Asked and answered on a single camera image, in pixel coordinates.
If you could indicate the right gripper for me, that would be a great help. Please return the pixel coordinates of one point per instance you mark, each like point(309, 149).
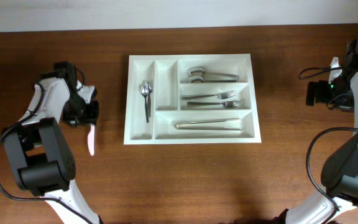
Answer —
point(321, 96)

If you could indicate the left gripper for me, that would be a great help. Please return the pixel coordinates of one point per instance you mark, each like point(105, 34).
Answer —
point(91, 118)

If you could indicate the metal tongs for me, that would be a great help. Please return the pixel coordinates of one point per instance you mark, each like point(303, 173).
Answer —
point(210, 125)

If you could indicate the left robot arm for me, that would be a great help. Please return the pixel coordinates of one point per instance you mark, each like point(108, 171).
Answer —
point(39, 156)

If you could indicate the small metal spoon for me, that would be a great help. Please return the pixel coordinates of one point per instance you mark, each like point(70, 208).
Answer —
point(144, 91)
point(149, 86)

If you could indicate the metal fork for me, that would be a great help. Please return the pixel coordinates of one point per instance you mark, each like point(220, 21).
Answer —
point(220, 95)
point(224, 104)

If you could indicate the white plastic cutlery tray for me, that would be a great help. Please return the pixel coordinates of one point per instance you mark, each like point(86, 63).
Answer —
point(168, 77)

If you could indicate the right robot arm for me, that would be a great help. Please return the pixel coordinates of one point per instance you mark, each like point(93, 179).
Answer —
point(338, 191)

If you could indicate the pink plastic knife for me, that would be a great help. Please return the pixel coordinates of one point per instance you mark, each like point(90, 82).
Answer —
point(90, 139)

